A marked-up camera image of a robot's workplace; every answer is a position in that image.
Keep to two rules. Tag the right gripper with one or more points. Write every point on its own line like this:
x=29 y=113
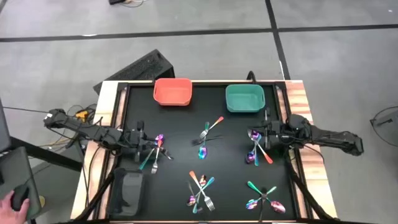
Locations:
x=276 y=133

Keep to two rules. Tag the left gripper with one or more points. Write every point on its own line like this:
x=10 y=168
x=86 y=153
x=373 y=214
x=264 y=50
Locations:
x=132 y=141

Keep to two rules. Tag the black cutlery piece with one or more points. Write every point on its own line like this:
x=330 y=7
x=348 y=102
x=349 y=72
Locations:
x=264 y=195
x=199 y=141
x=168 y=155
x=189 y=188

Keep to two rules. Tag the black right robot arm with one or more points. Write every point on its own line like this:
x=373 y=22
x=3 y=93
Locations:
x=329 y=137

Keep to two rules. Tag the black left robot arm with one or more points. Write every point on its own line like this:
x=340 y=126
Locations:
x=93 y=132

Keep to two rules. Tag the teal plastic bin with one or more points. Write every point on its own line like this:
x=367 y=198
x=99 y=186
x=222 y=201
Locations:
x=245 y=99

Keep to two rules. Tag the black plastic bin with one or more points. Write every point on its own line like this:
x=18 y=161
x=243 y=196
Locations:
x=127 y=193

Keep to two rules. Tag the black table mat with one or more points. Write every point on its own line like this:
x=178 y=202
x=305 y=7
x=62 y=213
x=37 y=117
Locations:
x=227 y=174

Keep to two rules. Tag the orange plastic bin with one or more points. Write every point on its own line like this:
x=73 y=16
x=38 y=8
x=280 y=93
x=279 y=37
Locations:
x=172 y=93

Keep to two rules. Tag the black perforated box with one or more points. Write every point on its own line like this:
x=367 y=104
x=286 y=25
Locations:
x=140 y=70

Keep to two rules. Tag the black desk bar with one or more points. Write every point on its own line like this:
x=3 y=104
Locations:
x=46 y=154

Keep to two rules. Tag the small yellow floor disc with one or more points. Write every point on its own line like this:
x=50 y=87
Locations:
x=42 y=201

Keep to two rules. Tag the grey mouse pad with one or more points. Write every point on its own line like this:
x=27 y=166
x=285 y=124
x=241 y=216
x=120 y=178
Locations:
x=18 y=168

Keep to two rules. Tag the black computer mouse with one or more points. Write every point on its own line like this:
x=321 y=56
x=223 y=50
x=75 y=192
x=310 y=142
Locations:
x=19 y=196

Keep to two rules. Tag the dark grey monitor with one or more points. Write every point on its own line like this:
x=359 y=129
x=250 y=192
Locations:
x=3 y=130

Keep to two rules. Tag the person's hand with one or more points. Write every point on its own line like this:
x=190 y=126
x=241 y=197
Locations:
x=12 y=216

